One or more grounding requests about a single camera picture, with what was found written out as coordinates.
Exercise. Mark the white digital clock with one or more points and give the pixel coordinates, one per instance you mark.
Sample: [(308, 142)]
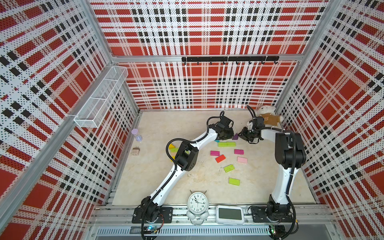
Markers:
[(229, 215)]

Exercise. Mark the small wooden toy left wall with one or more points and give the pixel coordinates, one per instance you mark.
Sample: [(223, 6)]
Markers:
[(135, 151)]

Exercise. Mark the red block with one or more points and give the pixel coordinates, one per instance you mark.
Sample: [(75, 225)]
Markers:
[(219, 159)]

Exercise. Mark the white wire mesh basket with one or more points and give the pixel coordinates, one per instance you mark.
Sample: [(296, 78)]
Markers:
[(92, 114)]

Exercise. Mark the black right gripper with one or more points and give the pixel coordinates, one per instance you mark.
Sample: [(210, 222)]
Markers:
[(242, 134)]

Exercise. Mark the white twin-bell alarm clock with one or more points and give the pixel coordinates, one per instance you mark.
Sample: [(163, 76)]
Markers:
[(197, 208)]

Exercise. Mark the pink block right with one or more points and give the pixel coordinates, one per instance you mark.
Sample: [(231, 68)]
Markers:
[(242, 160)]

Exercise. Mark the purple triangle block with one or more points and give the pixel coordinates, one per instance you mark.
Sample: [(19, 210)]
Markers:
[(235, 137)]

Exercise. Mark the purple sand hourglass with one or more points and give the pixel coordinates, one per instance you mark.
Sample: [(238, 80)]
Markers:
[(136, 134)]

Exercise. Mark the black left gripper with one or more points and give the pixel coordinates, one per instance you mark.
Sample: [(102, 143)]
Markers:
[(230, 135)]

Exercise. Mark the black wall hook rail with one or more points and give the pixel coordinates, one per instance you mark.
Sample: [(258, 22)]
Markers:
[(261, 59)]

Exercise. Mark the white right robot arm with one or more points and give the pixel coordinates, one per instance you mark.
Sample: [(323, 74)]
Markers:
[(290, 156)]

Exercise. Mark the white teddy bear brown shirt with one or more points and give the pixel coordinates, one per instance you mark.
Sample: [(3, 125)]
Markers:
[(271, 119)]

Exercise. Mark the magenta block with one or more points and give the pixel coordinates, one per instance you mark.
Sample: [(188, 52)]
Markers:
[(215, 153), (238, 152)]

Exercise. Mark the light green block top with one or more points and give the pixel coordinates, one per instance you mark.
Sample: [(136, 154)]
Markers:
[(222, 144), (231, 144)]

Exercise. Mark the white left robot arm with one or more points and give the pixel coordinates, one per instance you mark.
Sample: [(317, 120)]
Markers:
[(184, 161)]

